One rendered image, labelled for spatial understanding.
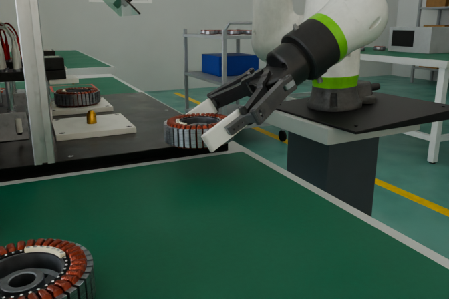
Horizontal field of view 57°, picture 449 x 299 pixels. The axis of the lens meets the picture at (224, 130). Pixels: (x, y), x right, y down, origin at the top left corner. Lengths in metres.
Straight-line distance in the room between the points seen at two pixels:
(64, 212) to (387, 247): 0.39
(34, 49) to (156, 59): 5.81
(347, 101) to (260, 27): 0.30
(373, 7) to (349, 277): 0.47
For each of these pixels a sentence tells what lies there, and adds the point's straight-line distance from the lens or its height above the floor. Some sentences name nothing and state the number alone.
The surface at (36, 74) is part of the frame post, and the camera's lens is 0.68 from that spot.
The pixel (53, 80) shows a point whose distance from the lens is 0.85.
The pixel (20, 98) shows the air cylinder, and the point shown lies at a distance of 1.09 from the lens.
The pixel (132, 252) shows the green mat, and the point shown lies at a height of 0.75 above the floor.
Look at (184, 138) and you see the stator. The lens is 0.62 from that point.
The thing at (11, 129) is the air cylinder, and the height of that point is 0.79.
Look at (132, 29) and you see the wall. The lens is 6.36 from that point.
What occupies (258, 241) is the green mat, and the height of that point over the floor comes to 0.75.
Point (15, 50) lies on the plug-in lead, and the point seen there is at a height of 0.94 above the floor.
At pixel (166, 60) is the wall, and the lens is 6.51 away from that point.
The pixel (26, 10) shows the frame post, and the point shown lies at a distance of 0.68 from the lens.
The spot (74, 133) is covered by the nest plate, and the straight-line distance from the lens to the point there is 0.83.
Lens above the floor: 0.98
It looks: 14 degrees down
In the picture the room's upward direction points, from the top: straight up
